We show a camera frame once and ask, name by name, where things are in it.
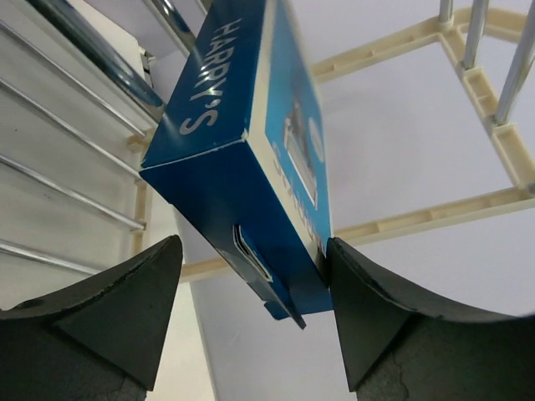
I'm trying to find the blue Harry's razor box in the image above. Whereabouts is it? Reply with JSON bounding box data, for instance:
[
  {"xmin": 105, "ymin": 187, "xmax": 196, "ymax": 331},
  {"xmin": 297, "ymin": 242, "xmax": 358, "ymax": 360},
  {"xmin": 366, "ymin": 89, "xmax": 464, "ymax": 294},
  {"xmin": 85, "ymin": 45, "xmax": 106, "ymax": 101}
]
[{"xmin": 140, "ymin": 1, "xmax": 332, "ymax": 327}]

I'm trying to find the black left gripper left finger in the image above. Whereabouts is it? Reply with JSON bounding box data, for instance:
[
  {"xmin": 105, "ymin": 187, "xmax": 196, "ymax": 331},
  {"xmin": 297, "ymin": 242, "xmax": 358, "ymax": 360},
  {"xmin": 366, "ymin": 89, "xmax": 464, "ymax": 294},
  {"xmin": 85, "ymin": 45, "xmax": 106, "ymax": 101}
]
[{"xmin": 1, "ymin": 235, "xmax": 183, "ymax": 400}]

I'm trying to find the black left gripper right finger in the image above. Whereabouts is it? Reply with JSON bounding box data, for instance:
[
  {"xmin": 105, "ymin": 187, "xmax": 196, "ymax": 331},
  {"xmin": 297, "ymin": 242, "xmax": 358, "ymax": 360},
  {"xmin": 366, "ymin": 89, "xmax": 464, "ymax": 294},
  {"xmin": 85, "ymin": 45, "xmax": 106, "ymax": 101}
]
[{"xmin": 327, "ymin": 238, "xmax": 534, "ymax": 400}]

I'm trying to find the cream metal-rod shelf rack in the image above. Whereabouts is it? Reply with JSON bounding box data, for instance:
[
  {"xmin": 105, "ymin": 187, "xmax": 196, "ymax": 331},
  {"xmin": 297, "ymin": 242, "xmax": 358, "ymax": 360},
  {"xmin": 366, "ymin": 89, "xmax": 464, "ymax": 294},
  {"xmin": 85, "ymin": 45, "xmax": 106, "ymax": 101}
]
[{"xmin": 0, "ymin": 0, "xmax": 535, "ymax": 281}]

